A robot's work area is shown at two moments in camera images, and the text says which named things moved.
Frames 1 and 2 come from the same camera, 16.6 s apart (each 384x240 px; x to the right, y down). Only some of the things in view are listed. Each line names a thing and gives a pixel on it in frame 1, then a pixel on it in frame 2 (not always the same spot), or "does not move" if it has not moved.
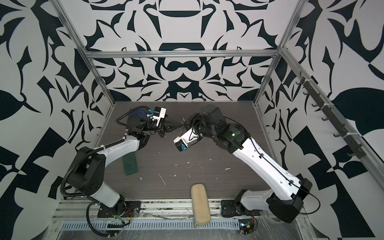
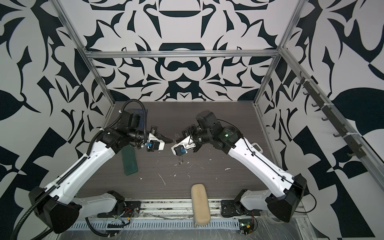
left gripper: [164, 126] → [163, 139]
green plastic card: [130, 163] does not move
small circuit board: [246, 225] does not move
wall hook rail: [355, 149] does not move
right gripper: [194, 120] → [190, 131]
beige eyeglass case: [201, 210] does not move
